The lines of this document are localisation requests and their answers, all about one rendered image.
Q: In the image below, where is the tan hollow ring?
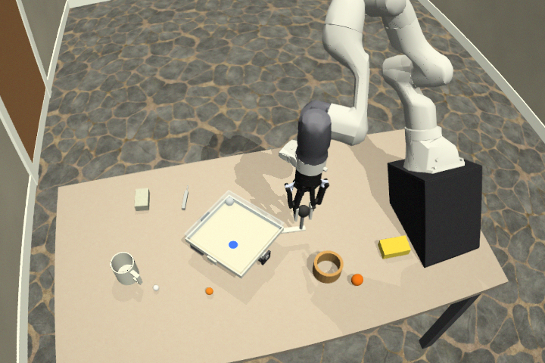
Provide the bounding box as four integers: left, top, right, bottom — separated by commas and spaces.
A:
313, 250, 344, 284

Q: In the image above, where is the yellow rectangular block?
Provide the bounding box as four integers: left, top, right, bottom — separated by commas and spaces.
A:
378, 235, 411, 259

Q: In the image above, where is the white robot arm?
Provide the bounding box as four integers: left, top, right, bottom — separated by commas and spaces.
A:
279, 0, 465, 176

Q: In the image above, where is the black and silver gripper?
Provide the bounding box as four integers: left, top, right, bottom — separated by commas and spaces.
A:
285, 170, 329, 222

